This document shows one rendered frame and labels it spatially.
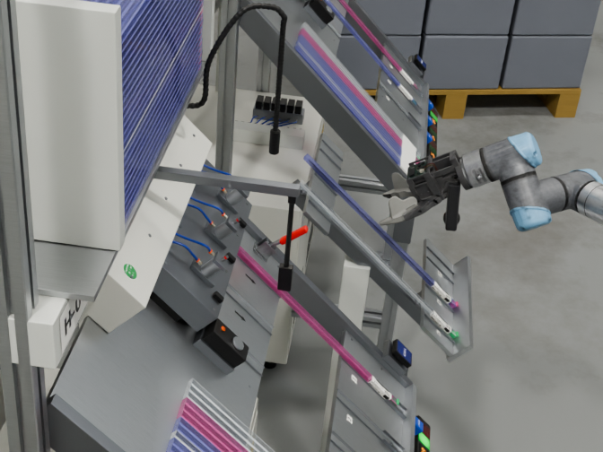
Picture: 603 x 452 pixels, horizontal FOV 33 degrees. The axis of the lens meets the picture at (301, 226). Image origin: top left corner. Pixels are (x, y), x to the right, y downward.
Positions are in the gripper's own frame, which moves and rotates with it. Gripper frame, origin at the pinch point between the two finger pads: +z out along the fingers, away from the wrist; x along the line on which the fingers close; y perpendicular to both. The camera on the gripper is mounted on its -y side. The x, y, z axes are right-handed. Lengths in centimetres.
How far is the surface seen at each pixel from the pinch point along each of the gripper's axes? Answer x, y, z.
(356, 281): 3.6, -12.4, 12.8
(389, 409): 40.3, -19.8, 5.2
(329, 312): 30.1, -0.4, 9.9
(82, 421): 97, 40, 16
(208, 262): 60, 36, 9
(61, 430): 98, 41, 19
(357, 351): 33.0, -9.3, 7.9
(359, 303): 3.7, -18.3, 15.1
